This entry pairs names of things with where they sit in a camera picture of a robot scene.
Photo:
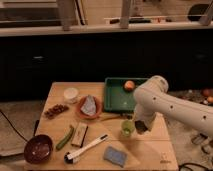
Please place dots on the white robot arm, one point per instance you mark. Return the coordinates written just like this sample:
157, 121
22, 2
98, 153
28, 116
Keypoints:
151, 98

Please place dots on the green plastic tray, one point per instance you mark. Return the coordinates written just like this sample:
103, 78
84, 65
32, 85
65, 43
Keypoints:
116, 98

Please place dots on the wooden block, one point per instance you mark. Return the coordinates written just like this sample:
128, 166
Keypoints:
79, 134

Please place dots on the green cucumber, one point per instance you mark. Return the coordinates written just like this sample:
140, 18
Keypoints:
65, 139

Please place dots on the orange fruit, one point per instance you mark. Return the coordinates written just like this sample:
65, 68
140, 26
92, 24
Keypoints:
129, 85

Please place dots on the dark purple bowl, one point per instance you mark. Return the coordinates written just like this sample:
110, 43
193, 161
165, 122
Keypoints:
38, 149

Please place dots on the grey crumpled cloth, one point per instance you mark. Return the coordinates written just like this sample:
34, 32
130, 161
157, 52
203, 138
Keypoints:
89, 106

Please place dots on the green plastic cup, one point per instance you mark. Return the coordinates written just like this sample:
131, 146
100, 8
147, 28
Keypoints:
127, 128

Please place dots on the dark metal cup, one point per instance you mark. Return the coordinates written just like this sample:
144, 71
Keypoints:
140, 127

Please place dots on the knife with wooden handle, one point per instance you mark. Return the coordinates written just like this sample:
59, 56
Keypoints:
115, 117

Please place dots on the spice bottle rack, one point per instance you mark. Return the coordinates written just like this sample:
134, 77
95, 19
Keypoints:
203, 96

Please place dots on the white small cup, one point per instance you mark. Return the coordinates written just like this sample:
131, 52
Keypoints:
70, 95

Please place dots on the blue sponge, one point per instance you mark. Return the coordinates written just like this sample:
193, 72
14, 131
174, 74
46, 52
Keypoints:
115, 156

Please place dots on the orange plate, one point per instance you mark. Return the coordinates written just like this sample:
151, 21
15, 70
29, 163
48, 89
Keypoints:
80, 114

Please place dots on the wooden table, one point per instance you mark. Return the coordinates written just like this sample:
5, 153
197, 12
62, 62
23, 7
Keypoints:
152, 151

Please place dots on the white dish brush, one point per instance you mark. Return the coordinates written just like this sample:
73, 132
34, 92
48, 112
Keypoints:
71, 157

